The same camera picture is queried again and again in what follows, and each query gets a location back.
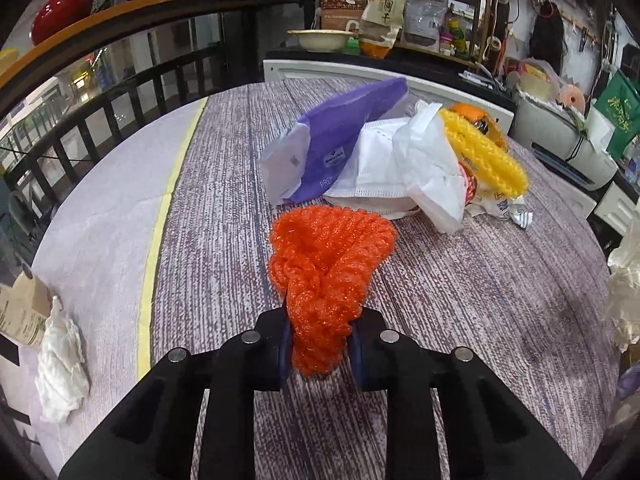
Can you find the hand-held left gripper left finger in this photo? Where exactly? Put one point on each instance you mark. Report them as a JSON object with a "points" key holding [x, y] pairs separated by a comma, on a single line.
{"points": [[284, 356]]}

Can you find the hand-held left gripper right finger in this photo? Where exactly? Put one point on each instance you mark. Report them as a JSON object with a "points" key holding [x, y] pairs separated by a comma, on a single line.
{"points": [[356, 360]]}

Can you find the orange foam fruit net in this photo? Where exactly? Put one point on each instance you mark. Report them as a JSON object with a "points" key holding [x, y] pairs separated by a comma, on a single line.
{"points": [[325, 260]]}

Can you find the white face mask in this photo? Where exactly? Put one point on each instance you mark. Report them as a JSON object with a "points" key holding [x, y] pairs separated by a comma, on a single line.
{"points": [[370, 170]]}

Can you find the white plastic bag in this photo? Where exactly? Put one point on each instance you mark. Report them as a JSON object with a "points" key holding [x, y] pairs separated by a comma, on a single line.
{"points": [[425, 170]]}

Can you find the crumpled printed wrapper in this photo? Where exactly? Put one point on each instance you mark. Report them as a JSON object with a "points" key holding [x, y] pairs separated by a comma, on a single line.
{"points": [[495, 205]]}

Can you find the crumpled white tissue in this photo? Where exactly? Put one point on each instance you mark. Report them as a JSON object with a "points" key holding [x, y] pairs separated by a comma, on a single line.
{"points": [[60, 360]]}

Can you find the purple plastic packet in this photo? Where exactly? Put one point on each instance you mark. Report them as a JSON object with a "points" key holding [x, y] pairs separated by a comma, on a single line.
{"points": [[340, 130]]}

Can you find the yellow foam fruit net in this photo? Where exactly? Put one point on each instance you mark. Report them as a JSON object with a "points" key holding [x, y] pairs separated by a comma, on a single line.
{"points": [[480, 155]]}

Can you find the brown paper bag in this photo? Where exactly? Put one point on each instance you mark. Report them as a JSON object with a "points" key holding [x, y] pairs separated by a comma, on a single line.
{"points": [[20, 310]]}

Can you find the orange peel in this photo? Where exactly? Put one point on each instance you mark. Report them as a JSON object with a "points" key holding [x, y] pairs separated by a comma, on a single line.
{"points": [[467, 110]]}

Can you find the translucent white bag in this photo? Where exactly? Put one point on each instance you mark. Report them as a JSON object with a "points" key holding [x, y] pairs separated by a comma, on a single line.
{"points": [[625, 285]]}

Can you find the white printer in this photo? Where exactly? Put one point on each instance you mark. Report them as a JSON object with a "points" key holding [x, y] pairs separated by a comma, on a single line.
{"points": [[560, 135]]}

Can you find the cream bowl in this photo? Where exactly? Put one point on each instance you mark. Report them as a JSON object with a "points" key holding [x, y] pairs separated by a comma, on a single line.
{"points": [[322, 40]]}

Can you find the pink plastic bag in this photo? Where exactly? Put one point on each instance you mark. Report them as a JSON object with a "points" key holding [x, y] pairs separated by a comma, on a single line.
{"points": [[535, 72]]}

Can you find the dark snack packet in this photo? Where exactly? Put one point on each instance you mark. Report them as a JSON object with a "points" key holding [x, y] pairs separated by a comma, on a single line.
{"points": [[425, 20]]}

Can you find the paper snack bag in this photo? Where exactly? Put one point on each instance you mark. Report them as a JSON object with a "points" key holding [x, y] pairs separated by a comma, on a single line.
{"points": [[385, 10]]}

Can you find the green tote bag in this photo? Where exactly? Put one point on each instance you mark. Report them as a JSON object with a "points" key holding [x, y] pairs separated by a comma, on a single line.
{"points": [[620, 110]]}

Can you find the black hanging bag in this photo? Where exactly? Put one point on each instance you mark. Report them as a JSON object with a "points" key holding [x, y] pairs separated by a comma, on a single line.
{"points": [[546, 32]]}

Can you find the wooden railing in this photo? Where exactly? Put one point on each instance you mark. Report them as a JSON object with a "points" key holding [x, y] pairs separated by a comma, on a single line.
{"points": [[100, 25]]}

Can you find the red vase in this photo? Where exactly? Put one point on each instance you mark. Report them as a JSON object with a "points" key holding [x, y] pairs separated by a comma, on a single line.
{"points": [[62, 7]]}

